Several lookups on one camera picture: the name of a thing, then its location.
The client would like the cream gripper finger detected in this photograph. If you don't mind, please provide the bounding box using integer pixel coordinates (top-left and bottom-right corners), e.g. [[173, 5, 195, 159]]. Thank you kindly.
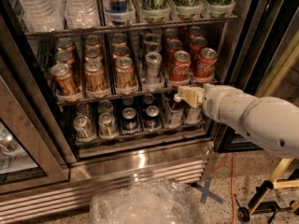
[[178, 86, 204, 107]]

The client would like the coke can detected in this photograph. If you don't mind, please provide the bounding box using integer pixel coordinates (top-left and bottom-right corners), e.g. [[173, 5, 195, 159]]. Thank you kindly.
[[194, 48, 218, 78], [185, 26, 203, 44], [162, 28, 178, 45], [164, 39, 183, 69], [190, 36, 207, 65], [169, 50, 191, 81]]

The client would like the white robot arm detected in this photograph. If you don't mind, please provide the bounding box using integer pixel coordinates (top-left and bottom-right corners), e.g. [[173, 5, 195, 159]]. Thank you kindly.
[[178, 83, 299, 159]]

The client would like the right blue pepsi can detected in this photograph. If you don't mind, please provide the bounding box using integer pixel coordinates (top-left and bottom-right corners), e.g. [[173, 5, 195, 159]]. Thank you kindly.
[[145, 105, 160, 129]]

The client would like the blue pepsi can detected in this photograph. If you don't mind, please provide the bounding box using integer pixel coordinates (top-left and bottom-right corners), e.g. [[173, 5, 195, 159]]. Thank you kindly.
[[145, 105, 160, 129], [122, 107, 138, 131]]

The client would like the front silver slim can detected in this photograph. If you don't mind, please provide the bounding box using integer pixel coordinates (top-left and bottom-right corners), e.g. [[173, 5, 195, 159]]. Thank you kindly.
[[146, 51, 162, 85]]

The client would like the left blue pepsi can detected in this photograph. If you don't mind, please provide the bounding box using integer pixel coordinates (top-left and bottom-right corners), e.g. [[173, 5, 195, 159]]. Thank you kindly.
[[122, 107, 138, 131]]

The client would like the front right gold can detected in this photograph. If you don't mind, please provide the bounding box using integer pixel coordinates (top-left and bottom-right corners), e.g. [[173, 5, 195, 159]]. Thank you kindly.
[[115, 57, 136, 89]]

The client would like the gold can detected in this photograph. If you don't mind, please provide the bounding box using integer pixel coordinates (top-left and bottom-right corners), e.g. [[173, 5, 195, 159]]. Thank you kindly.
[[84, 48, 104, 61], [115, 57, 136, 89], [84, 61, 108, 92], [54, 49, 75, 66], [50, 63, 79, 96], [112, 46, 130, 59]]

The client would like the front right green-white can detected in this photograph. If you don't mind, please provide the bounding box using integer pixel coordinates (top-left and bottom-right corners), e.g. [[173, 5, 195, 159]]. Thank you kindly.
[[98, 113, 117, 136]]

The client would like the green-white can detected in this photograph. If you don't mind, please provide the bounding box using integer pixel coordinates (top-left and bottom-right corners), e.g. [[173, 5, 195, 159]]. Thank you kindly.
[[98, 113, 117, 136], [73, 116, 93, 139]]

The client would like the front middle gold can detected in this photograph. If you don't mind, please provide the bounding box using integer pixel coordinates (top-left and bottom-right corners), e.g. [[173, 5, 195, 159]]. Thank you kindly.
[[84, 61, 108, 92]]

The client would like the front left green-white can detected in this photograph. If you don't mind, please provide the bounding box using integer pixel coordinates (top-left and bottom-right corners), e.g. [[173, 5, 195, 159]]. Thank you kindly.
[[73, 116, 93, 139]]

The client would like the front left gold can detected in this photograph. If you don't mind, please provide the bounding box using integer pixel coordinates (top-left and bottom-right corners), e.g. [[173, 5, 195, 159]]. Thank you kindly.
[[50, 63, 79, 96]]

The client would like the left glass fridge door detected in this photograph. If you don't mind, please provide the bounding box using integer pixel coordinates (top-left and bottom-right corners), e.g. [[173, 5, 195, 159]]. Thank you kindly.
[[0, 58, 70, 195]]

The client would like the right white-cap bottle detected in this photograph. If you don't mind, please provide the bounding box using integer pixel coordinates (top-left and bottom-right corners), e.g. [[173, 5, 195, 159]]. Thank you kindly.
[[185, 106, 201, 124]]

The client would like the white-cap bottle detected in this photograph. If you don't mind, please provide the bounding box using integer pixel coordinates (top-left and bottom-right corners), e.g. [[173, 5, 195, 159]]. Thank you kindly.
[[165, 93, 184, 128], [185, 106, 201, 124]]

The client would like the left white-cap bottle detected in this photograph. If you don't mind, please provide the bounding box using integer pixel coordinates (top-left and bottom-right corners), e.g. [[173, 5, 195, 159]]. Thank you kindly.
[[165, 93, 184, 128]]

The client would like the blue tape cross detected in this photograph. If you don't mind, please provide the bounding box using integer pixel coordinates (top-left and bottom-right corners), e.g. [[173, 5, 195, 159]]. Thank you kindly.
[[192, 178, 223, 204]]

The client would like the clear plastic wrap bundle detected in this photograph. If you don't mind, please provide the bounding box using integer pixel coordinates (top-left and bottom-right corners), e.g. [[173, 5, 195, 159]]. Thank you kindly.
[[90, 180, 195, 224]]

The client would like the right clear water bottle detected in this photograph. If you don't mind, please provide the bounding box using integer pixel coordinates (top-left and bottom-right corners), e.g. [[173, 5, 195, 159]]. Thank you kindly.
[[64, 0, 100, 29]]

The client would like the clear water bottle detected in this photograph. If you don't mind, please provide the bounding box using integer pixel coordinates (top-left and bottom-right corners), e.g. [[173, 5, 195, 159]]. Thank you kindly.
[[64, 0, 100, 29], [19, 0, 64, 32]]

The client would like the left clear water bottle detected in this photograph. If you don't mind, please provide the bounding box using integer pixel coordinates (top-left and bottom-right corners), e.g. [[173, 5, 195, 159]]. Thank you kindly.
[[19, 0, 64, 32]]

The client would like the orange cable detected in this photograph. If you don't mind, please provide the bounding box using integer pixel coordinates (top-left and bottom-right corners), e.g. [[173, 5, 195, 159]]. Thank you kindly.
[[212, 152, 237, 224]]

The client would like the upper wire shelf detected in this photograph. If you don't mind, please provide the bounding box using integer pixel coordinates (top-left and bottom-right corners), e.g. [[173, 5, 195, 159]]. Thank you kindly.
[[24, 14, 238, 39]]

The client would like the wire shelf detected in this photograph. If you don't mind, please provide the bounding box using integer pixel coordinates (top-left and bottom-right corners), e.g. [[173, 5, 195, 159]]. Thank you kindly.
[[55, 78, 178, 105], [24, 14, 238, 39]]

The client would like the yellow black cart frame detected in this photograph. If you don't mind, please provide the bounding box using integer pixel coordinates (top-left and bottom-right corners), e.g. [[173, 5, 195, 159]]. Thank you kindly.
[[237, 159, 299, 224]]

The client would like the middle wire shelf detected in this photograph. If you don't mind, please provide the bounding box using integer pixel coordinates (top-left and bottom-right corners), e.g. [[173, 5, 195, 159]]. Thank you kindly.
[[55, 78, 178, 105]]

